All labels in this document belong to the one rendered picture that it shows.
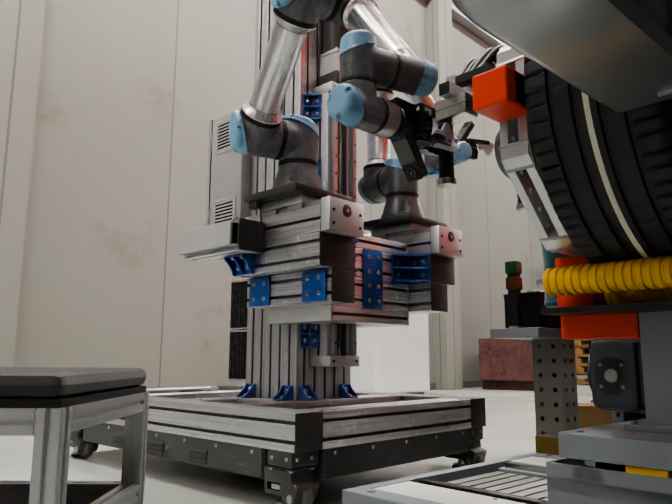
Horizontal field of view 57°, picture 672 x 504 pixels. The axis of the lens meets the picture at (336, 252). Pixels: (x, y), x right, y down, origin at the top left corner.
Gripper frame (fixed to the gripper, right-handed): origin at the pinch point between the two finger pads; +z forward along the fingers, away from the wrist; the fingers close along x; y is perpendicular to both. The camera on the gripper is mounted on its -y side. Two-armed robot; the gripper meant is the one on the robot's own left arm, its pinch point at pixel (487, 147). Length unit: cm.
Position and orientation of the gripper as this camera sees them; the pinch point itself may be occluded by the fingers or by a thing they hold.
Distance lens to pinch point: 274.2
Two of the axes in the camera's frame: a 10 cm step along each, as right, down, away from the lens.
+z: 8.5, 0.9, 5.2
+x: 5.2, -0.1, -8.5
